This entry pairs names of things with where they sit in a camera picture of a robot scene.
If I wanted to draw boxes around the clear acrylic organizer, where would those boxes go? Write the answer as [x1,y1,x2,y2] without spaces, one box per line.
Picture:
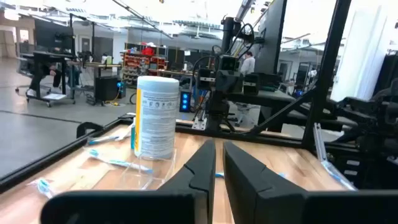
[116,147,178,191]

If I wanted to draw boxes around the black side table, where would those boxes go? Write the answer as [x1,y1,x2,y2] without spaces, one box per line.
[226,88,358,133]

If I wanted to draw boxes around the parts shelf with red bins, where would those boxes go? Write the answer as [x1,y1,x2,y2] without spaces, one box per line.
[121,42,169,86]

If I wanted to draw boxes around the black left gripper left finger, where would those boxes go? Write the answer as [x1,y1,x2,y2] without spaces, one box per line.
[40,139,216,224]

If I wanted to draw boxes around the black device with blue lights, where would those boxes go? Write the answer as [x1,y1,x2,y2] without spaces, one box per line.
[178,90,192,113]

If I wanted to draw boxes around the large black monitor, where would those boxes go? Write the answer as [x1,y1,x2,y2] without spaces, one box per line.
[253,0,289,75]

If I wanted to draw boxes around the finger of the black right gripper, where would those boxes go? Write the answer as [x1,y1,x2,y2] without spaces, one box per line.
[243,73,261,96]
[196,67,216,91]

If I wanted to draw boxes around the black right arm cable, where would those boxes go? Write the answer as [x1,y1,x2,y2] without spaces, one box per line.
[192,22,256,82]

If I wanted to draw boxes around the white wipes canister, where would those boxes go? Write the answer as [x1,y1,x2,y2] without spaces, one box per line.
[134,75,180,160]

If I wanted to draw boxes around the black aluminium table frame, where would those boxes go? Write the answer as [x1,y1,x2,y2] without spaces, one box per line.
[0,0,358,194]

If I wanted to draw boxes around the black frame clamp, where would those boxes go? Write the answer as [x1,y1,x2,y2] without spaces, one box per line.
[76,121,106,139]

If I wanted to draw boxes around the black computer tower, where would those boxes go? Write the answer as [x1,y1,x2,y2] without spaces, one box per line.
[94,75,121,103]

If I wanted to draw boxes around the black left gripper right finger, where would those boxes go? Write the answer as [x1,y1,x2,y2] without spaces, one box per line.
[223,140,398,224]

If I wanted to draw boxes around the white board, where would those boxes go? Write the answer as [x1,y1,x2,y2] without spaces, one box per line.
[329,4,398,102]

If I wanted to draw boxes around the person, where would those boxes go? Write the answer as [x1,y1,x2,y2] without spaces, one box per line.
[26,58,65,97]
[239,50,257,76]

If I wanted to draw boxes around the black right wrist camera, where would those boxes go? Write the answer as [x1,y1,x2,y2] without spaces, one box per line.
[217,55,240,71]

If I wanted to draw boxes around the white paper sheet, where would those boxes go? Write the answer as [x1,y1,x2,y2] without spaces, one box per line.
[42,93,68,101]

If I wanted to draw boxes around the black workstation desk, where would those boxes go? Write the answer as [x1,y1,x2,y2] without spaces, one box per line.
[17,12,78,108]

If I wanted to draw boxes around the blue mouthwash bottle white cap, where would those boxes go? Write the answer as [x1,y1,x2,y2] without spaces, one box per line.
[130,123,137,151]

